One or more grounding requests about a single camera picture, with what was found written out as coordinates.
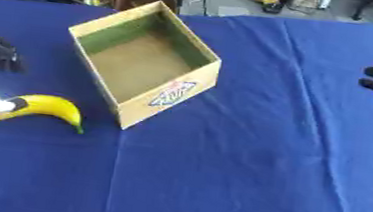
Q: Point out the yellow toy banana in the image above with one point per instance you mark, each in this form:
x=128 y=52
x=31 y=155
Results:
x=55 y=106

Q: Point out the tan cardboard box green inside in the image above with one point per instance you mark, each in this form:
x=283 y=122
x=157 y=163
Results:
x=142 y=66

